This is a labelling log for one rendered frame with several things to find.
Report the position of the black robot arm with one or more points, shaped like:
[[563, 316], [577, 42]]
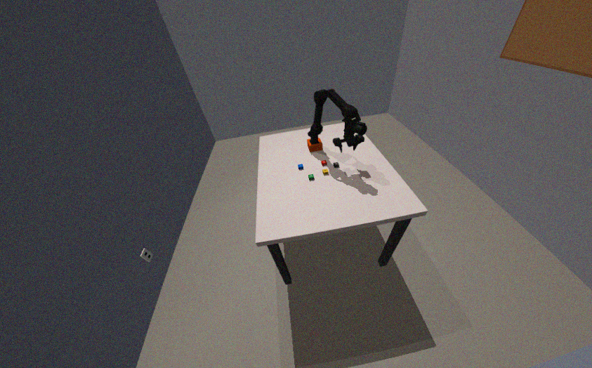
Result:
[[348, 111]]

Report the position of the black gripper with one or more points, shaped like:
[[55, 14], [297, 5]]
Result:
[[338, 142]]

